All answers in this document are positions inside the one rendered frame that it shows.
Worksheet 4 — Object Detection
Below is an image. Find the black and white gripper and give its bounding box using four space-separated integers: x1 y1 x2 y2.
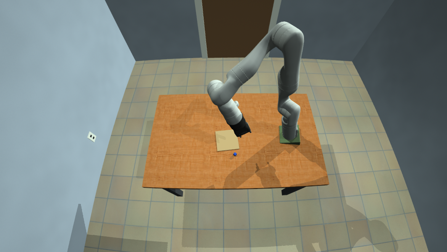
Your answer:
224 108 251 138

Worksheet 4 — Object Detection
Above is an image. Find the beige square mat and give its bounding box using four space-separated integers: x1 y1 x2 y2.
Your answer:
215 129 239 151

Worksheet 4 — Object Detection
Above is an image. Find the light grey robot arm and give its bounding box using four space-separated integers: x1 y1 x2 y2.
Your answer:
207 22 304 140

